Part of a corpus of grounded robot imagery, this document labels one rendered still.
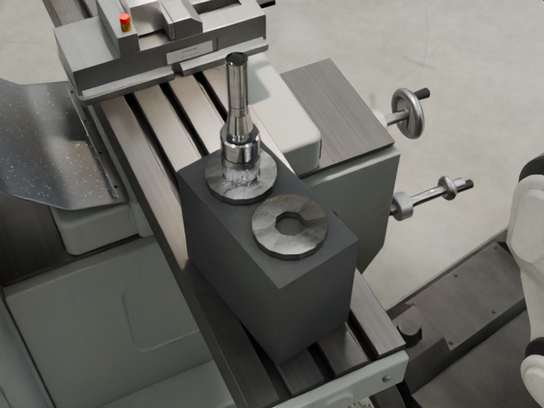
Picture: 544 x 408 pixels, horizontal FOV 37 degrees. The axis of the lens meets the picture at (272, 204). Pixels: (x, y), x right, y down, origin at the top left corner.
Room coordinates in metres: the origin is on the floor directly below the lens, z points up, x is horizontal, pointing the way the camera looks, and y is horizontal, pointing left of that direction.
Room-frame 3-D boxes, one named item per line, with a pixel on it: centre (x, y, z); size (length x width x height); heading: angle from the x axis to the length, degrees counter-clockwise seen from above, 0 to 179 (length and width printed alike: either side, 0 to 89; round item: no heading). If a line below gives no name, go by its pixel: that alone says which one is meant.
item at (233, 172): (0.66, 0.04, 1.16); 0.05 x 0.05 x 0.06
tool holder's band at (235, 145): (0.66, 0.04, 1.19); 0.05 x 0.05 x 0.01
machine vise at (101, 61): (1.11, 0.19, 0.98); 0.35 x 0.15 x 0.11; 115
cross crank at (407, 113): (1.25, -0.26, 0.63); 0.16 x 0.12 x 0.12; 116
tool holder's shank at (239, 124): (0.66, 0.04, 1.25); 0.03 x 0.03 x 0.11
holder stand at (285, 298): (0.62, 0.01, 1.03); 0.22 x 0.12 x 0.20; 36
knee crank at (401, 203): (1.14, -0.35, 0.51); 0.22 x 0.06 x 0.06; 116
